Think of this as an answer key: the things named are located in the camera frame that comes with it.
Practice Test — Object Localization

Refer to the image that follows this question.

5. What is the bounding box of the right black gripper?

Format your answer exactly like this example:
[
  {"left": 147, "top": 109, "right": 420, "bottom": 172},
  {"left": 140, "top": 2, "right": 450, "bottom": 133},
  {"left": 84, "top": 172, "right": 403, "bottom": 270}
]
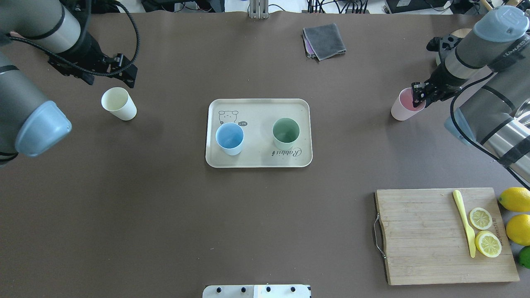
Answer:
[{"left": 412, "top": 73, "right": 462, "bottom": 108}]

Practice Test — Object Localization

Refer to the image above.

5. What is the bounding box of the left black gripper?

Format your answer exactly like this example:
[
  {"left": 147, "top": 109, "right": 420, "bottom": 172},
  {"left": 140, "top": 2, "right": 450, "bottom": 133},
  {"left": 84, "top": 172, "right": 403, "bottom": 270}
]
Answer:
[{"left": 48, "top": 47, "right": 137, "bottom": 89}]

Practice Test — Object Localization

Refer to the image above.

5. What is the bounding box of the pink plastic cup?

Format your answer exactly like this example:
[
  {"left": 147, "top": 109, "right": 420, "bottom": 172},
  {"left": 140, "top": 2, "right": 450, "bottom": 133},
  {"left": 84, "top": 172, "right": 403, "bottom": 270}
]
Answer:
[{"left": 390, "top": 87, "right": 426, "bottom": 121}]

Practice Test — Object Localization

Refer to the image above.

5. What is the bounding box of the blue plastic cup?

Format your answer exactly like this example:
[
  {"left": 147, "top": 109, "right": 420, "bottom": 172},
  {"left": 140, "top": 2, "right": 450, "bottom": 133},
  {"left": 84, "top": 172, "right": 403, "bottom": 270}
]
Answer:
[{"left": 215, "top": 123, "right": 244, "bottom": 155}]

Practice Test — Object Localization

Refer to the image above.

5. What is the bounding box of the green plastic cup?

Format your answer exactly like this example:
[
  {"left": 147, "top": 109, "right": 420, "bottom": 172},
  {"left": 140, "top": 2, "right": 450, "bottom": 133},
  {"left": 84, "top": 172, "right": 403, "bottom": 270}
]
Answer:
[{"left": 272, "top": 118, "right": 300, "bottom": 150}]

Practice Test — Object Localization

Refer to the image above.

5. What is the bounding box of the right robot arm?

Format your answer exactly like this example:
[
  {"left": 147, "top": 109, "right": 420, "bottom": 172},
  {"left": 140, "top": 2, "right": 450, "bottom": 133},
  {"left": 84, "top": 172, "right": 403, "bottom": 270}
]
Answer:
[{"left": 411, "top": 5, "right": 529, "bottom": 181}]

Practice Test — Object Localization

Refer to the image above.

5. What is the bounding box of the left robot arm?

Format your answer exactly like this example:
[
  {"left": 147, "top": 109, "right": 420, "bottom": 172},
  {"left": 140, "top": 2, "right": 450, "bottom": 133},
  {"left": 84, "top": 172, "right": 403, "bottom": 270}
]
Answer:
[{"left": 1, "top": 0, "right": 140, "bottom": 167}]

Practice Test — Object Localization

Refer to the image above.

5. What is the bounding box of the cream rectangular tray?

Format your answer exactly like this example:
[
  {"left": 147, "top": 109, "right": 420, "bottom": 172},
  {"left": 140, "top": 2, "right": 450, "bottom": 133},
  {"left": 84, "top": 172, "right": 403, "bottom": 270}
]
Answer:
[{"left": 205, "top": 99, "right": 313, "bottom": 168}]

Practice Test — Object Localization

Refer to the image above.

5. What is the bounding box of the cream plastic cup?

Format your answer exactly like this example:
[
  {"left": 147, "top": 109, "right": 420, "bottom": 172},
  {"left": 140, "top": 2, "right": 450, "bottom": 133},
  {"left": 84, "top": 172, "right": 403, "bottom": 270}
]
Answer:
[{"left": 101, "top": 87, "right": 137, "bottom": 121}]

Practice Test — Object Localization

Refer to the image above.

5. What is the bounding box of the wooden cup tree stand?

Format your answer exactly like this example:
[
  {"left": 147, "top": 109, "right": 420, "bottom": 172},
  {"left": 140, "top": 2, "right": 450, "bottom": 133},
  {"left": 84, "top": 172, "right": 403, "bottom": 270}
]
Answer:
[{"left": 435, "top": 0, "right": 495, "bottom": 66}]

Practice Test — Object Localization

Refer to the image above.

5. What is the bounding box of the grey folded cloth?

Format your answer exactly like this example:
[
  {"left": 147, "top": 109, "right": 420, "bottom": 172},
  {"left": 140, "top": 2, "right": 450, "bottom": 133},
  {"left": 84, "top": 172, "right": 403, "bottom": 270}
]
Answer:
[{"left": 302, "top": 23, "right": 347, "bottom": 61}]

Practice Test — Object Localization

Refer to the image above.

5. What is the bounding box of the lemon half slice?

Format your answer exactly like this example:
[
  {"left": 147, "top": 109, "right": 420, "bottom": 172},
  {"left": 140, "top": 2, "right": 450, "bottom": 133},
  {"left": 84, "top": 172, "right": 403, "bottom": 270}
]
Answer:
[
  {"left": 475, "top": 231, "right": 502, "bottom": 258},
  {"left": 469, "top": 207, "right": 493, "bottom": 231}
]

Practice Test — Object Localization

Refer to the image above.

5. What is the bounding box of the whole yellow lemon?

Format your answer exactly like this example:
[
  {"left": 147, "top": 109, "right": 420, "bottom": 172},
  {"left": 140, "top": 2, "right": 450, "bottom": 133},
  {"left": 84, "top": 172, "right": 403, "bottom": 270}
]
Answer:
[
  {"left": 498, "top": 187, "right": 530, "bottom": 212},
  {"left": 506, "top": 214, "right": 530, "bottom": 246}
]

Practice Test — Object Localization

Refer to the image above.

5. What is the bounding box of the wooden cutting board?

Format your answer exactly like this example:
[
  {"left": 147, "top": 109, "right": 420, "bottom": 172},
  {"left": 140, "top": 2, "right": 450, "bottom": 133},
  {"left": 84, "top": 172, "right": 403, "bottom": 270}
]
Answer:
[{"left": 375, "top": 188, "right": 519, "bottom": 286}]

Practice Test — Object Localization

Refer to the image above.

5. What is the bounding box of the yellow plastic knife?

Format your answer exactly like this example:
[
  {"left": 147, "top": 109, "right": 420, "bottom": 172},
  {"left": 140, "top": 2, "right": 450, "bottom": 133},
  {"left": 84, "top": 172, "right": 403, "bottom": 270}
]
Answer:
[{"left": 453, "top": 189, "right": 477, "bottom": 258}]

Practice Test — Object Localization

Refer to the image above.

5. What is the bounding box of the green lime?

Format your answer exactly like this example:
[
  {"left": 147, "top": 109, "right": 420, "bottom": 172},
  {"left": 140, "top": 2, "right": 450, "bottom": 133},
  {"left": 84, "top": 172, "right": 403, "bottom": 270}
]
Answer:
[{"left": 518, "top": 246, "right": 530, "bottom": 269}]

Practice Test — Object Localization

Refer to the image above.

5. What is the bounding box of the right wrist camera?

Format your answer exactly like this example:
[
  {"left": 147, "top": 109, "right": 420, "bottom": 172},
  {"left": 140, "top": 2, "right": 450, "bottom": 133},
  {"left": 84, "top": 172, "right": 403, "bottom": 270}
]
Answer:
[{"left": 426, "top": 34, "right": 463, "bottom": 53}]

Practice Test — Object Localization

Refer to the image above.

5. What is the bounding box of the aluminium frame post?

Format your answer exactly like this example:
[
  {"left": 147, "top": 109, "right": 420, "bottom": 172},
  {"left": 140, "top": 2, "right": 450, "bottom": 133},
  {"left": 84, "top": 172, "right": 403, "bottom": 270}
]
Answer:
[{"left": 248, "top": 0, "right": 269, "bottom": 19}]

